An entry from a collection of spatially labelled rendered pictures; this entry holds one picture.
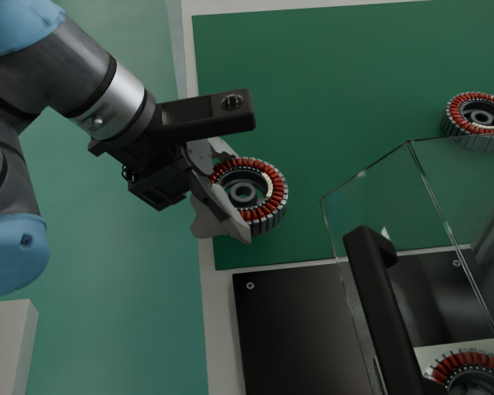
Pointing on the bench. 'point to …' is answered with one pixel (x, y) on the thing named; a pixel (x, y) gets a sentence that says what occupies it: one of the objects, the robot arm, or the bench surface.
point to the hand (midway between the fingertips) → (247, 197)
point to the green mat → (343, 96)
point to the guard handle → (385, 313)
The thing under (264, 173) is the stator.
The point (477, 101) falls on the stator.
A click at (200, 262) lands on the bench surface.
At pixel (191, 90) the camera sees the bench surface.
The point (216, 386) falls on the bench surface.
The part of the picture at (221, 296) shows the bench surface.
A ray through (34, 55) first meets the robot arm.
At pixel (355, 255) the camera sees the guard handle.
